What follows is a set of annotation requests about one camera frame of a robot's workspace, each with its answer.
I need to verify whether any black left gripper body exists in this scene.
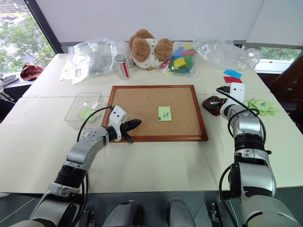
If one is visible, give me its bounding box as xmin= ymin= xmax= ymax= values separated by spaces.
xmin=120 ymin=120 xmax=134 ymax=138

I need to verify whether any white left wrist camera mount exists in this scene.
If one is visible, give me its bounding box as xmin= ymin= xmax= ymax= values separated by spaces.
xmin=108 ymin=105 xmax=129 ymax=142

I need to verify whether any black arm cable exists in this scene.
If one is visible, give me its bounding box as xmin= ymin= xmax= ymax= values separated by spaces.
xmin=77 ymin=106 xmax=114 ymax=143
xmin=216 ymin=87 xmax=272 ymax=155

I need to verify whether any brown and white plush toy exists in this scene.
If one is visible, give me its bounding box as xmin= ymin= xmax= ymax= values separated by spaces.
xmin=128 ymin=29 xmax=174 ymax=71

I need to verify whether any clear plastic box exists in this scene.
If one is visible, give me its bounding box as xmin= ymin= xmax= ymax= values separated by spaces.
xmin=64 ymin=92 xmax=106 ymax=130

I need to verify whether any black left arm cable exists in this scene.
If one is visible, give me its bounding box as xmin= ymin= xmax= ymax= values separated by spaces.
xmin=77 ymin=106 xmax=114 ymax=143

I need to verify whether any yellow foam block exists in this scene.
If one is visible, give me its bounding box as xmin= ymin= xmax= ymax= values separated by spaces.
xmin=173 ymin=57 xmax=187 ymax=69

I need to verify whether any crumpled green sticky note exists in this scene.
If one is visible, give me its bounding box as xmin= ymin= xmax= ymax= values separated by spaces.
xmin=79 ymin=107 xmax=101 ymax=122

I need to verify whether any dark red cloth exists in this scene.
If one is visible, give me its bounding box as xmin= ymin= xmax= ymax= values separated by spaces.
xmin=20 ymin=63 xmax=45 ymax=81

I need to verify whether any black window frame beam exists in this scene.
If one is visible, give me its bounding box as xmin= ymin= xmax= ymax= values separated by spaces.
xmin=23 ymin=0 xmax=64 ymax=54

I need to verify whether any clear bag with white label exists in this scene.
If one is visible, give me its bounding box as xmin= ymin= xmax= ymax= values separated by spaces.
xmin=192 ymin=35 xmax=261 ymax=71

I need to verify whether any metal can with red label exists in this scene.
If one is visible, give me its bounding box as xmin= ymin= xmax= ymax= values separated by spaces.
xmin=114 ymin=54 xmax=131 ymax=81

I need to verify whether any crumpled clear plastic bag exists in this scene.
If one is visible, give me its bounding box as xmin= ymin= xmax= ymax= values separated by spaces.
xmin=85 ymin=37 xmax=134 ymax=77

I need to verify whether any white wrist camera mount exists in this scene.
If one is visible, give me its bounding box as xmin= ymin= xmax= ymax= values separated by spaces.
xmin=226 ymin=82 xmax=246 ymax=104
xmin=108 ymin=105 xmax=129 ymax=142

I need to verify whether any blue paper note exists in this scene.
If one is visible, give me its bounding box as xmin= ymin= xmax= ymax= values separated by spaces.
xmin=223 ymin=68 xmax=244 ymax=79

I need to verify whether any blue foam block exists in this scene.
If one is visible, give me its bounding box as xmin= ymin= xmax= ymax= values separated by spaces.
xmin=173 ymin=46 xmax=186 ymax=59

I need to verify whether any red paper note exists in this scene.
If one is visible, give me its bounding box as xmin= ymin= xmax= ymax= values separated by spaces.
xmin=223 ymin=76 xmax=243 ymax=84

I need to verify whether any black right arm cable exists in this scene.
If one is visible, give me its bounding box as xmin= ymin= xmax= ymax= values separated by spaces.
xmin=216 ymin=87 xmax=272 ymax=155

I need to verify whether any green sticky note with writing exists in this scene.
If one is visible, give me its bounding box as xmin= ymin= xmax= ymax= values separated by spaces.
xmin=157 ymin=105 xmax=172 ymax=122

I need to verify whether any clear bag of coloured blocks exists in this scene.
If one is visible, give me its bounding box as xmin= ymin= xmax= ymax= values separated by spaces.
xmin=159 ymin=41 xmax=200 ymax=78

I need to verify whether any grey rounded shape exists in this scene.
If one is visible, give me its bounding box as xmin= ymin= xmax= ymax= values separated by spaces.
xmin=107 ymin=200 xmax=145 ymax=227
xmin=168 ymin=198 xmax=196 ymax=227

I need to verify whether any flat clear bag red label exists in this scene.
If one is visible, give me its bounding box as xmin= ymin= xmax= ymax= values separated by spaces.
xmin=59 ymin=44 xmax=89 ymax=85

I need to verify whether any wood framed cork board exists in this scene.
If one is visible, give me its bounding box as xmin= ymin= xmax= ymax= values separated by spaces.
xmin=101 ymin=84 xmax=209 ymax=143

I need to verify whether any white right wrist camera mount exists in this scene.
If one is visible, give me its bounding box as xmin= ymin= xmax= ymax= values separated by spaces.
xmin=226 ymin=82 xmax=246 ymax=104

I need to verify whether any pile of green sticky notes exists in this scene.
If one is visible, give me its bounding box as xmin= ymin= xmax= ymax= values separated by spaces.
xmin=243 ymin=97 xmax=279 ymax=117

